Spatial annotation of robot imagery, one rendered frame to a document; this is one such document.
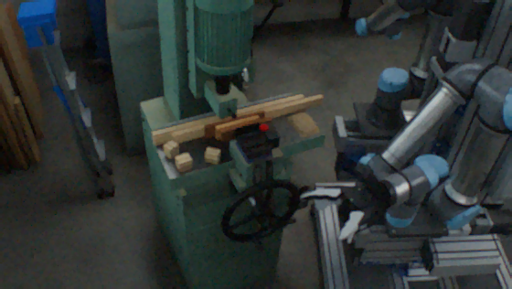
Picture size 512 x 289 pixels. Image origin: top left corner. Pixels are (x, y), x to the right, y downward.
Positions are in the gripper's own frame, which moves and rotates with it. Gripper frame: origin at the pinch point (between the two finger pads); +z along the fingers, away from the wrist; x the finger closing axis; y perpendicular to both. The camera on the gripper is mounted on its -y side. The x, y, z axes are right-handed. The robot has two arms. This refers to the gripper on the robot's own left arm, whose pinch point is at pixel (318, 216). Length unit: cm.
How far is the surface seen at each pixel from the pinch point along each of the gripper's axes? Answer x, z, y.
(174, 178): 59, 16, 26
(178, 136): 73, 8, 21
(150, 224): 125, 16, 108
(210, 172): 58, 3, 28
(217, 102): 68, -5, 9
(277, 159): 47, -17, 22
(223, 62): 62, -6, -9
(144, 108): 112, 11, 29
